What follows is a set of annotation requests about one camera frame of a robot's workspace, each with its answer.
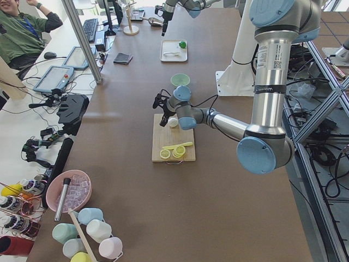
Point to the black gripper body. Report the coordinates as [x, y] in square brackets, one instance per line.
[166, 16]
[167, 110]

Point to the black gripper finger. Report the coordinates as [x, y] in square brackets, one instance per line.
[164, 29]
[164, 120]

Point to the white bun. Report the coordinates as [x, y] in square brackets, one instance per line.
[173, 122]

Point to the white spoon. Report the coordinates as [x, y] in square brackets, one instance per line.
[178, 53]

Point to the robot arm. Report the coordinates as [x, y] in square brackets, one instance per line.
[193, 8]
[263, 145]

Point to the green bowl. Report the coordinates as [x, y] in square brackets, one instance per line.
[180, 79]

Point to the pink bowl with ice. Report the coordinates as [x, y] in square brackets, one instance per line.
[78, 193]

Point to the metal scoop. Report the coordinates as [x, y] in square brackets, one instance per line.
[153, 21]

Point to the wooden cutting board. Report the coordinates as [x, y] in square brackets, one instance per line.
[168, 136]

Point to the white rectangular tray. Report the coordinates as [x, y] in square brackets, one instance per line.
[174, 50]

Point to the green toy vegetable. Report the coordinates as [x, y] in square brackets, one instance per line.
[182, 44]

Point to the small dark tray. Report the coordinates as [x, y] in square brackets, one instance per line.
[137, 15]

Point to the yellow toy knife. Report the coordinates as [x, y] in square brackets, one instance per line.
[172, 147]

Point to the lemon slice left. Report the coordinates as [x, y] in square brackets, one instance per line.
[165, 154]

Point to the lemon slice stack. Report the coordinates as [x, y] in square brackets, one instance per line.
[179, 152]

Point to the wooden stand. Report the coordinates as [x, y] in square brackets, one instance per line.
[127, 6]

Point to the black monitor stand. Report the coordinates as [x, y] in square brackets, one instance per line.
[111, 29]

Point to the dark folded cloth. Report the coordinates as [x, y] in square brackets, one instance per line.
[122, 58]

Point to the black keyboard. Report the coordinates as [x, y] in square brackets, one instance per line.
[90, 28]

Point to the black device stand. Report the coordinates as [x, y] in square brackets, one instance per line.
[71, 111]

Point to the teach pendant far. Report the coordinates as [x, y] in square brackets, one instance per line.
[76, 59]

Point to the teach pendant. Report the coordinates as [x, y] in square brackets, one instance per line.
[56, 77]
[76, 59]

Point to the black long bar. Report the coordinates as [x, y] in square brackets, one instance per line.
[58, 166]

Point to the teach pendant near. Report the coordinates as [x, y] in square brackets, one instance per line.
[56, 77]

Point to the metal cylinder tube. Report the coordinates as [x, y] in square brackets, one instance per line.
[60, 206]

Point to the computer mouse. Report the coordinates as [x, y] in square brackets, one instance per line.
[50, 55]

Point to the white cup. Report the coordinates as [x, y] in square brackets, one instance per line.
[98, 230]

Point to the wooden cup rack pole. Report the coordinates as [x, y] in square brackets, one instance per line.
[82, 236]

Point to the pink cup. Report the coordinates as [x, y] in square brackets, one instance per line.
[111, 248]

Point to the person in green shirt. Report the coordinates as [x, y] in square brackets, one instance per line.
[22, 42]

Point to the bottle top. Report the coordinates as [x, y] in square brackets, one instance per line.
[33, 187]

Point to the bottle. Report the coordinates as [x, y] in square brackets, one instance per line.
[33, 187]
[11, 203]
[15, 223]

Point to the green cup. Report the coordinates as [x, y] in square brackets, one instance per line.
[63, 232]

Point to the light blue lower cup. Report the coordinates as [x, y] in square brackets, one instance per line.
[72, 247]

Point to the yellow cup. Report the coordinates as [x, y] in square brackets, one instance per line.
[81, 257]

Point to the bottle middle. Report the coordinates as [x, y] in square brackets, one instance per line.
[11, 203]

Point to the bottle bottom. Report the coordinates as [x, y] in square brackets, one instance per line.
[15, 223]

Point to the red cup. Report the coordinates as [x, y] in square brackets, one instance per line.
[16, 246]

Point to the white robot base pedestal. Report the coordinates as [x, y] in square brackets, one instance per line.
[238, 78]

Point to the aluminium frame post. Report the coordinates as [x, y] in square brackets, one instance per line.
[83, 42]

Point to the aluminium frame rail right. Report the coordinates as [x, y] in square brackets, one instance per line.
[316, 117]

